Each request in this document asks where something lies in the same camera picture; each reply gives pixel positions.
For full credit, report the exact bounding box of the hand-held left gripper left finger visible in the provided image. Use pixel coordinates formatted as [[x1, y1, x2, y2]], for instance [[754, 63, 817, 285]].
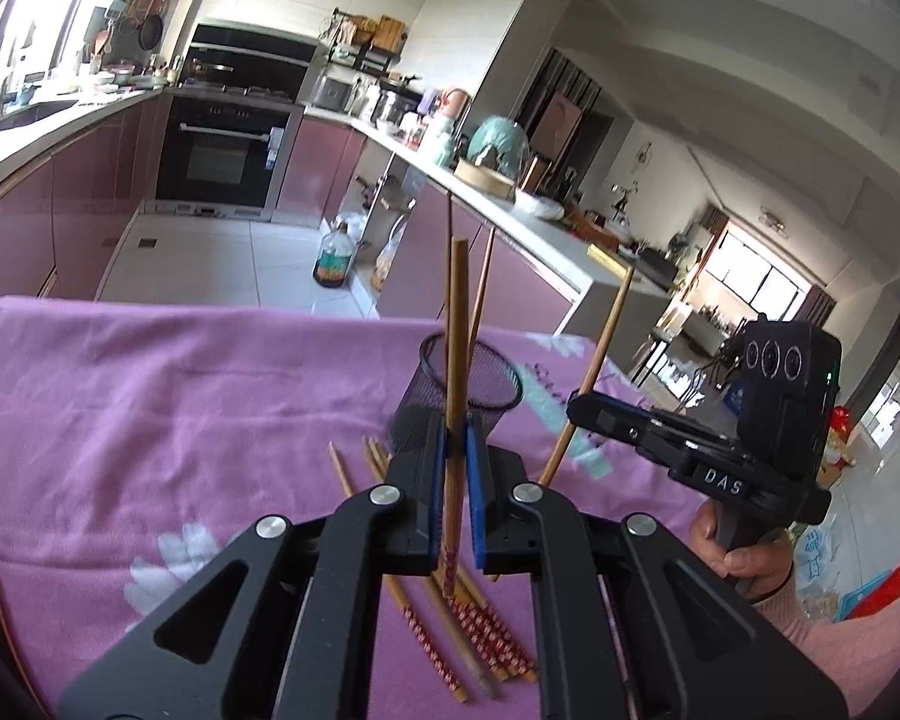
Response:
[[56, 416, 451, 720]]

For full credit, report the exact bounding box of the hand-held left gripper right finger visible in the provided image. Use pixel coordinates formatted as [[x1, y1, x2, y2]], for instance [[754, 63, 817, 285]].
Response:
[[463, 420, 848, 720]]

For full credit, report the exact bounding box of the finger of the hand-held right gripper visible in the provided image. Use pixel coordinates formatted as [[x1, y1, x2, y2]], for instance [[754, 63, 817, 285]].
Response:
[[566, 391, 747, 472]]

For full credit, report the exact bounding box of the wooden chopstick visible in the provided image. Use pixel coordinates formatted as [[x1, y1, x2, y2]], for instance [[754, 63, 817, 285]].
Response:
[[538, 265, 637, 487], [436, 238, 472, 601], [372, 439, 518, 683], [362, 435, 502, 697], [327, 441, 469, 704], [379, 447, 539, 683], [466, 227, 496, 361]]

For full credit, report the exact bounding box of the black mesh cup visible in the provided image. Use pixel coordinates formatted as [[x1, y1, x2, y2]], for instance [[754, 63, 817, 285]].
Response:
[[388, 334, 524, 460]]

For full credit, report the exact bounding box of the person's right forearm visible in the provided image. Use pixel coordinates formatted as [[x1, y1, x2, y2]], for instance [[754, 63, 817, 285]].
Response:
[[746, 532, 900, 718]]

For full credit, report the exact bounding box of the person's right hand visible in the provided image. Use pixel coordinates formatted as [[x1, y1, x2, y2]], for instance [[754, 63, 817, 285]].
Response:
[[688, 499, 796, 605]]

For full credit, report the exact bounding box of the living room window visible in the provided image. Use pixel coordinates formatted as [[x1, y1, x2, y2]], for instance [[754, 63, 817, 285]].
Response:
[[701, 229, 805, 322]]

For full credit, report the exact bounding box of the pink peninsula cabinet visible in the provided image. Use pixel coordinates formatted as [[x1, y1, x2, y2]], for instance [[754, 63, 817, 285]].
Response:
[[276, 114, 672, 340]]

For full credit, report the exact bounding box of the clear plastic bag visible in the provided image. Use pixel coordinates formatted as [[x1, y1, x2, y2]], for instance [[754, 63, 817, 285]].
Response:
[[370, 216, 411, 295]]

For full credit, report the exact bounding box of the white bowl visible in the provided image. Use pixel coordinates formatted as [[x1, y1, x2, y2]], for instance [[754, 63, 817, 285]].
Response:
[[513, 190, 565, 220]]

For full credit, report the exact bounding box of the cooking oil bottle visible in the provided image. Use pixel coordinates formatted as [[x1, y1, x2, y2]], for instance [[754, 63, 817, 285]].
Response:
[[313, 220, 358, 290]]

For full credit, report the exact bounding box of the bamboo steamer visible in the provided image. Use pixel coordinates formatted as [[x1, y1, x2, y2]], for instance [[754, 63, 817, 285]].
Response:
[[453, 157, 516, 200]]

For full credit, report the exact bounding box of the purple floral tablecloth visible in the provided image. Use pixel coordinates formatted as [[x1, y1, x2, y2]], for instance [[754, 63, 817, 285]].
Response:
[[0, 296, 721, 720]]

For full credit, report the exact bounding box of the black built-in oven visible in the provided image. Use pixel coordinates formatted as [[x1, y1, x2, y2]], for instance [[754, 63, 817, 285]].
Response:
[[154, 94, 305, 212]]

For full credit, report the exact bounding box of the silver countertop appliance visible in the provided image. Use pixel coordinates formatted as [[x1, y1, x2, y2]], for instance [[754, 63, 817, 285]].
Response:
[[311, 75, 358, 110]]

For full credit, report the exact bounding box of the black counter rack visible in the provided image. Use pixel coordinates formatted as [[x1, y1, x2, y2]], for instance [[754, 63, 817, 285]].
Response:
[[321, 7, 407, 77]]

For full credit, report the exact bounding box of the black range hood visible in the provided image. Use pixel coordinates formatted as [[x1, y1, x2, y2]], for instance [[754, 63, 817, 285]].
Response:
[[182, 22, 321, 95]]

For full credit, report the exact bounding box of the pink kitchen cabinet run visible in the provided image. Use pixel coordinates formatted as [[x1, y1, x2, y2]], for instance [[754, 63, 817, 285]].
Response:
[[0, 94, 172, 302]]

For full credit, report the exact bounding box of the hanging frying pan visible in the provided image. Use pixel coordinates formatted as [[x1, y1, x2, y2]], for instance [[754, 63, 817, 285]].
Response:
[[136, 11, 167, 53]]

